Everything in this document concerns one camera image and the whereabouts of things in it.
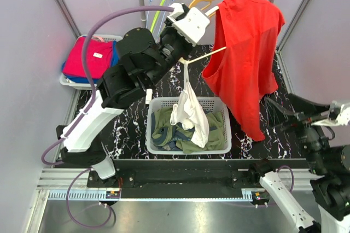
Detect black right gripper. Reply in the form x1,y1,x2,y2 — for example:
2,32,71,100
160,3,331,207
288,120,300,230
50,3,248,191
264,90,332,172

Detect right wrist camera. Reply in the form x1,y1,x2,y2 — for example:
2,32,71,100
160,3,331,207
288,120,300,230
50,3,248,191
312,101,349,127

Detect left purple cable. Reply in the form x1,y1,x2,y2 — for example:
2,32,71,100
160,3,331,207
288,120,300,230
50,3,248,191
40,7,176,229

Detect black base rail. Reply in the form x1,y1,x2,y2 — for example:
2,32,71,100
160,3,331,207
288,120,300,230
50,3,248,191
87,159,307,201

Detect small white basket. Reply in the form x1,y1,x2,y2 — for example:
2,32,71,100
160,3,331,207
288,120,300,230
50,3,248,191
60,34,122,90

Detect white hanger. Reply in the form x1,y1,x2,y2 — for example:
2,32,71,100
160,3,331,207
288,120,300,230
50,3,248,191
175,5,226,66

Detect white tank top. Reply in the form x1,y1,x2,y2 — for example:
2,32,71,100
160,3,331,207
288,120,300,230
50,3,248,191
170,59,209,148

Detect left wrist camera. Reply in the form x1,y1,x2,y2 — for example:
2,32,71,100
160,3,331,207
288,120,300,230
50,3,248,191
167,3,210,46

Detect navy blue tank top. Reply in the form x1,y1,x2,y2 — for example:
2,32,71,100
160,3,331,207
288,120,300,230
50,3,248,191
156,135,191,152

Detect white plastic mesh basket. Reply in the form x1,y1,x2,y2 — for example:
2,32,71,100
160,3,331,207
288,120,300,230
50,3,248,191
145,97,232,155

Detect red tank top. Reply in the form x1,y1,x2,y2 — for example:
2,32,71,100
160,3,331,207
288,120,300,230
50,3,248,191
202,0,285,142

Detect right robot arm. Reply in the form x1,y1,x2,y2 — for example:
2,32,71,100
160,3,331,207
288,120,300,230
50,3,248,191
248,94,349,232

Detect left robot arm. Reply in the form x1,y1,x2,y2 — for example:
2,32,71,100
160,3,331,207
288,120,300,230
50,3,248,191
61,25,199,187

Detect folded clothes stack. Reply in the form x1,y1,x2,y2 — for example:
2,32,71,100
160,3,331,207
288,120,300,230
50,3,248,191
62,37,119,84

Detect olive green tank top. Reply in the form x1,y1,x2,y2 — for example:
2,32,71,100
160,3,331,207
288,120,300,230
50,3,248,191
151,107,224,154

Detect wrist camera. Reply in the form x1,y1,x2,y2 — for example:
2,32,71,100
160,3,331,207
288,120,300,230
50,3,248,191
312,101,349,127
167,3,210,46

